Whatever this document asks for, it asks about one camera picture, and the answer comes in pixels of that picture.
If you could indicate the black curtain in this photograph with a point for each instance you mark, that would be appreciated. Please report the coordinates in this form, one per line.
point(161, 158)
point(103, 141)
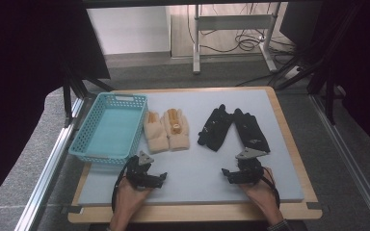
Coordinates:
point(366, 64)
point(22, 80)

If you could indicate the person's left hand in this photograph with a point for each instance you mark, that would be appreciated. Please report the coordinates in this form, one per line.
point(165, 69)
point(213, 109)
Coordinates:
point(130, 199)

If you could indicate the aluminium rail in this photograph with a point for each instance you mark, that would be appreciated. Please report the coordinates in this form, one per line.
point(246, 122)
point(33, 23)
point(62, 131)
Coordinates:
point(343, 150)
point(49, 170)

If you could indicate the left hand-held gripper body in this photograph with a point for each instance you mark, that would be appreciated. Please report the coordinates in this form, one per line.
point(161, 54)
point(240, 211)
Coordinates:
point(139, 173)

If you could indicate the beige fluffy glove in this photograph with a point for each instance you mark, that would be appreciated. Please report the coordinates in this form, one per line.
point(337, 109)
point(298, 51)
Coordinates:
point(155, 136)
point(178, 134)

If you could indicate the person's right hand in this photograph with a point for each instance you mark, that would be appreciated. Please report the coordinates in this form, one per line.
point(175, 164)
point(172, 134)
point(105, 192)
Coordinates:
point(261, 195)

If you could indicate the black glove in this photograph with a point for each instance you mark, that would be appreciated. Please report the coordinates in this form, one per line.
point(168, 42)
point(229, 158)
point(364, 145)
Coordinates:
point(215, 130)
point(250, 130)

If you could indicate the white power strip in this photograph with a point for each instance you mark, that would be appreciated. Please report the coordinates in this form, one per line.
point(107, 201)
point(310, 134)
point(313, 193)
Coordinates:
point(291, 72)

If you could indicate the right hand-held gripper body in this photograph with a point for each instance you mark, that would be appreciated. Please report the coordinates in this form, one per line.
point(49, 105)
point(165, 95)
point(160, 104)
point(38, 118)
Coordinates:
point(250, 171)

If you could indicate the black stand legs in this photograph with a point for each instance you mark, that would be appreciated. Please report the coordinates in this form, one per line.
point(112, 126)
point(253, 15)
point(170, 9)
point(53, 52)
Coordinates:
point(67, 96)
point(329, 96)

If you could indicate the light blue plastic basket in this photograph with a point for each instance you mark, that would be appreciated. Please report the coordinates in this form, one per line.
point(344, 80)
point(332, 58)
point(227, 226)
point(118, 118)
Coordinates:
point(112, 131)

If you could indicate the white metal desk frame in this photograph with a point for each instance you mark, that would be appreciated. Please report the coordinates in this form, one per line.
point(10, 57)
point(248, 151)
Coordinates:
point(231, 22)

